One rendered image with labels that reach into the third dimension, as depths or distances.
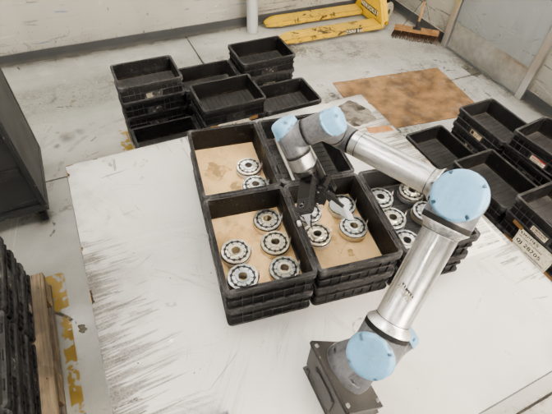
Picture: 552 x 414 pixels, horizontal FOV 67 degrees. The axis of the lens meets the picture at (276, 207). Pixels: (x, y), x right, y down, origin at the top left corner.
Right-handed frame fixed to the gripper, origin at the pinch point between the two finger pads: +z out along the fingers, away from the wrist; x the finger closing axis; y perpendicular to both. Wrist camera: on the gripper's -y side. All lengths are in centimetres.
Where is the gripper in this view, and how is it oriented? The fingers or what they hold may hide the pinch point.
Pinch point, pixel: (330, 226)
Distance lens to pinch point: 127.0
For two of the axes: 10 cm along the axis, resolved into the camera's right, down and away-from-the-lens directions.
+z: 4.5, 8.0, 3.9
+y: 4.2, -5.8, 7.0
